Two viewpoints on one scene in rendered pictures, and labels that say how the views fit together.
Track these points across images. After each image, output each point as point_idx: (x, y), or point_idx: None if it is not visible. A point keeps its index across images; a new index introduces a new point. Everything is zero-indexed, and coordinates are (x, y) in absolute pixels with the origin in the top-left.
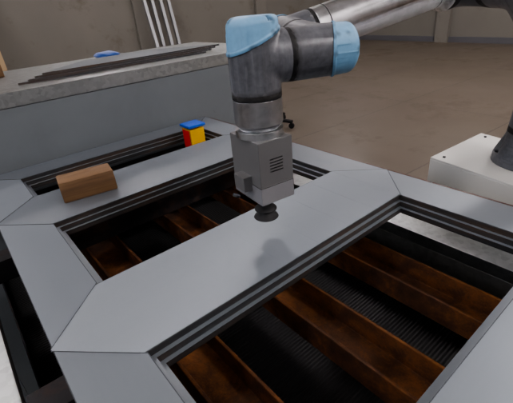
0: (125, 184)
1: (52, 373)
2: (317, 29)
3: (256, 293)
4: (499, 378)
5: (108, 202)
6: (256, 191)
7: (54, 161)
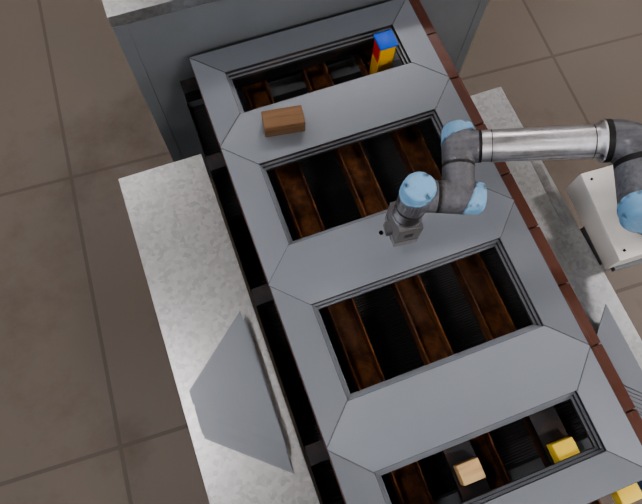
0: (310, 126)
1: (240, 233)
2: (458, 200)
3: (371, 286)
4: (448, 377)
5: (297, 151)
6: (392, 238)
7: (250, 45)
